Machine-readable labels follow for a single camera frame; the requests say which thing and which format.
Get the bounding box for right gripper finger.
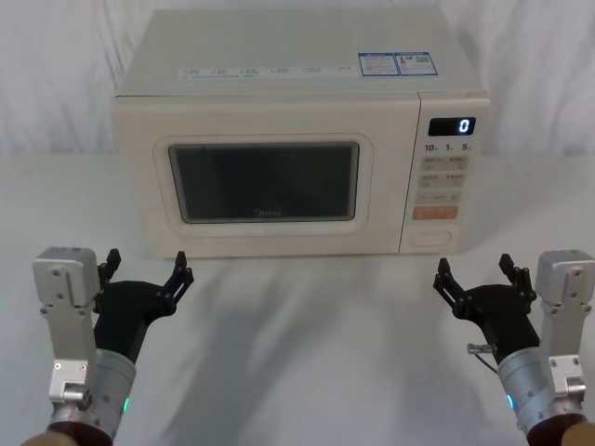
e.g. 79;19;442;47
498;253;536;308
431;258;481;322

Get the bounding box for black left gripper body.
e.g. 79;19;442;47
91;281;178;364

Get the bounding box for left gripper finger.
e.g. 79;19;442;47
156;250;194;315
94;249;124;308

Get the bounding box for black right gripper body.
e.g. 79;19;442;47
468;282;544;367

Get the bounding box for white table cloth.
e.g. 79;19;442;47
0;148;595;446

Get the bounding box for cream microwave oven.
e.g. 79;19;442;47
110;7;493;260

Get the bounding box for white draped curtain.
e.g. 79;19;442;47
0;0;595;157

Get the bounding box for long white sticker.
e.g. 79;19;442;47
178;64;355;82

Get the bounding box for blue bordered sticker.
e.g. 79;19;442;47
357;50;441;78

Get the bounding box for thin dark cable silver plug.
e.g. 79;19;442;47
466;342;501;374

